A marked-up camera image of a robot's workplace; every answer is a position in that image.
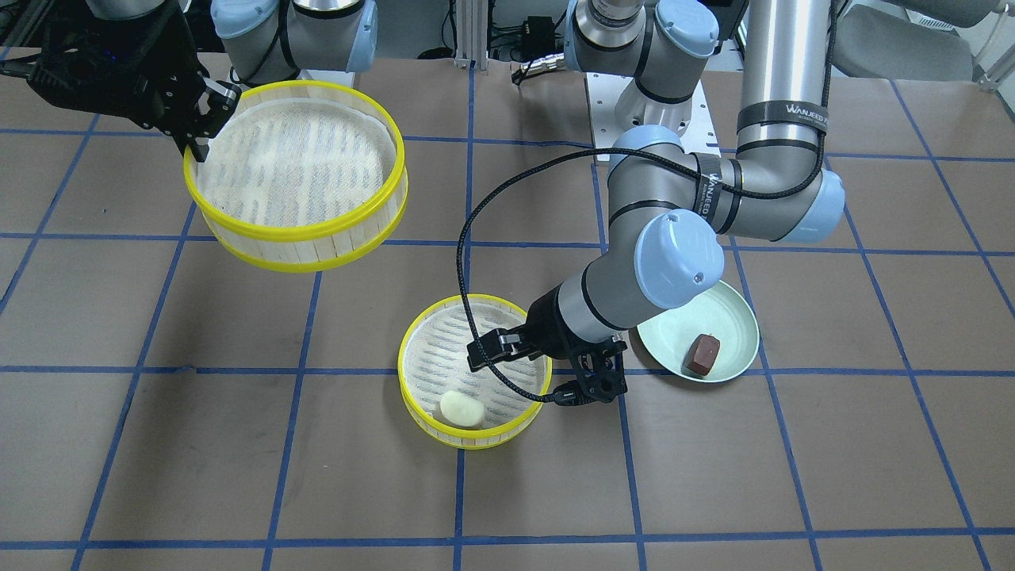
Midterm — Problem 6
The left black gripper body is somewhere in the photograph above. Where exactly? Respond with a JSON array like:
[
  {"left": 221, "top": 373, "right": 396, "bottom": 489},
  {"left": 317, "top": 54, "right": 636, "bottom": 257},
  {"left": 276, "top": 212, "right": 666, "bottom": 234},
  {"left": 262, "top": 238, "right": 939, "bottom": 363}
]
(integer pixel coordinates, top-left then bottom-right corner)
[{"left": 523, "top": 288, "right": 627, "bottom": 374}]

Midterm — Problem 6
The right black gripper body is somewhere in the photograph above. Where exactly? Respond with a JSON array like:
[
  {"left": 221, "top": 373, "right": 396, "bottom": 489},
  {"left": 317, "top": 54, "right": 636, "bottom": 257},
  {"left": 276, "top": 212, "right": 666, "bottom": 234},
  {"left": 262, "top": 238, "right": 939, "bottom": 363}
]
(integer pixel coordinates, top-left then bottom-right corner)
[{"left": 28, "top": 1, "right": 208, "bottom": 132}]

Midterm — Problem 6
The white bun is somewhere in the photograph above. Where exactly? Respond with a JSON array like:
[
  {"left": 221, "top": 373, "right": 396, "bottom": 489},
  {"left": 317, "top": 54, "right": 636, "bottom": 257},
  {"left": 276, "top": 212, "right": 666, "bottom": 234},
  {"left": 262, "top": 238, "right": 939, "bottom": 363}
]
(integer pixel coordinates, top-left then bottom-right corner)
[{"left": 435, "top": 390, "right": 487, "bottom": 430}]

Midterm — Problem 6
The brown bun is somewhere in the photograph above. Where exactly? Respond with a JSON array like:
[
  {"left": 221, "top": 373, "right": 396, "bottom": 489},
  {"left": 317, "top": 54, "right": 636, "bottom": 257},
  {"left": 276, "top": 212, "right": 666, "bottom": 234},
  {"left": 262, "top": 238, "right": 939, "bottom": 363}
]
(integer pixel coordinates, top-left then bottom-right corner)
[{"left": 683, "top": 333, "right": 721, "bottom": 377}]

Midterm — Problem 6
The yellow steamer layer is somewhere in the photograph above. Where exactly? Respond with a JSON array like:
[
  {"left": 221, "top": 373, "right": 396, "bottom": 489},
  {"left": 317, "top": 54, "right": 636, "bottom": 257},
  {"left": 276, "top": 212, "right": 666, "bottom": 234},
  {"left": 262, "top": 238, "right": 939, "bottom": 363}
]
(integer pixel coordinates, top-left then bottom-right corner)
[
  {"left": 396, "top": 295, "right": 542, "bottom": 450},
  {"left": 182, "top": 80, "right": 408, "bottom": 274}
]

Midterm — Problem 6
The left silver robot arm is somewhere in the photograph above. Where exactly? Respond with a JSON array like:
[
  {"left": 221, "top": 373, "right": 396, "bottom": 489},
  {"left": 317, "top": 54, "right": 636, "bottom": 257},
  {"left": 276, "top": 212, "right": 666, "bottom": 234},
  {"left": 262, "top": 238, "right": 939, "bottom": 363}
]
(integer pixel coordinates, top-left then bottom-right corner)
[{"left": 460, "top": 1, "right": 845, "bottom": 406}]

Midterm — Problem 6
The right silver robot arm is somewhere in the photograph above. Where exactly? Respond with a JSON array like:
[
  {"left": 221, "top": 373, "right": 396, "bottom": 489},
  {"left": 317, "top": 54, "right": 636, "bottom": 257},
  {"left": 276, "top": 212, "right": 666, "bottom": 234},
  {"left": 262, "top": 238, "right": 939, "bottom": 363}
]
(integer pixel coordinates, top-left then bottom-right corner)
[{"left": 2, "top": 1, "right": 377, "bottom": 160}]

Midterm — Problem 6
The light green plate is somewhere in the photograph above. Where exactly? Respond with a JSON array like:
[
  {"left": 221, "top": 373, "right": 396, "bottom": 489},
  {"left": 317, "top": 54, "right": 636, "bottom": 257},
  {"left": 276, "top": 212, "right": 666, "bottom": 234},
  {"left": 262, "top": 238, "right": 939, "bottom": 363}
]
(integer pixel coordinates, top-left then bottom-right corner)
[{"left": 637, "top": 281, "right": 760, "bottom": 383}]

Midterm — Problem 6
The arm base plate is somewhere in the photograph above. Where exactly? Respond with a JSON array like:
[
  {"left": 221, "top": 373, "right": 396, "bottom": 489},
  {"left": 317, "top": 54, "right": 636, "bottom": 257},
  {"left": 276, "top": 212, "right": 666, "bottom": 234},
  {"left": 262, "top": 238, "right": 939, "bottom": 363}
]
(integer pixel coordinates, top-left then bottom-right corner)
[{"left": 586, "top": 73, "right": 720, "bottom": 155}]

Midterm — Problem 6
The aluminium frame post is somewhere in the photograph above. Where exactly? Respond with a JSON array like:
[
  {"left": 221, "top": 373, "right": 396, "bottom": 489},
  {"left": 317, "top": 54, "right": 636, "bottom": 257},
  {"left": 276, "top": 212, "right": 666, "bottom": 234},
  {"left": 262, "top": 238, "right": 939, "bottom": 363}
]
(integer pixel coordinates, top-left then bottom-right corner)
[{"left": 452, "top": 0, "right": 490, "bottom": 75}]

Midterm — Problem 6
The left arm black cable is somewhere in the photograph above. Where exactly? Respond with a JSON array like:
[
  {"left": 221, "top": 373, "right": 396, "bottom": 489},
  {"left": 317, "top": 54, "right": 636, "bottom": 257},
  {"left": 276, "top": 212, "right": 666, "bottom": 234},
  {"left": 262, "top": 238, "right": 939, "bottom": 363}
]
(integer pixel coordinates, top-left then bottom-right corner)
[{"left": 455, "top": 0, "right": 838, "bottom": 407}]

